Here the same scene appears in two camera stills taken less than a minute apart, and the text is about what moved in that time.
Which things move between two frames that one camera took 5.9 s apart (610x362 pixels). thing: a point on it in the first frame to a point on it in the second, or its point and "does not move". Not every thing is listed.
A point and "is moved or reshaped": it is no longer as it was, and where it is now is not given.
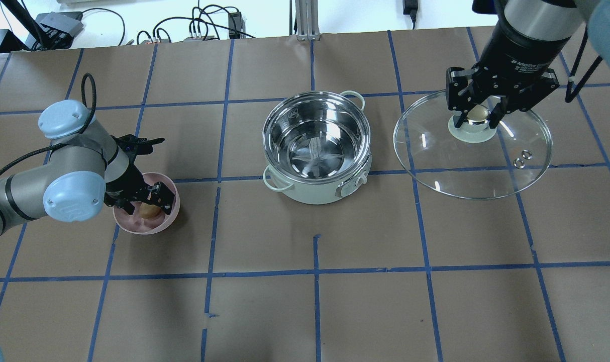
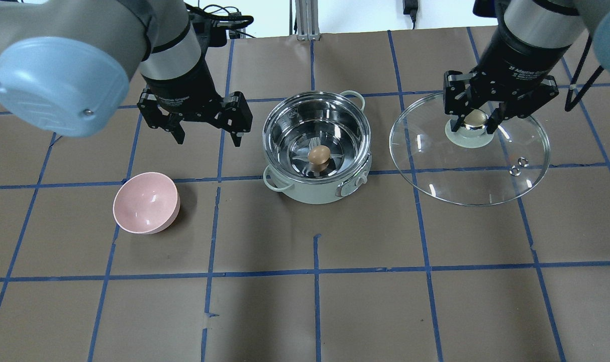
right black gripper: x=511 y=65 does not move
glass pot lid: x=476 y=161 is moved or reshaped
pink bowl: x=136 y=224 does not move
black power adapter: x=410 y=7 does not move
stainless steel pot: x=317 y=146 does not move
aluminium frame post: x=307 y=16 does not move
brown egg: x=149 y=211 to x=319 y=154
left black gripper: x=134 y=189 to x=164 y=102
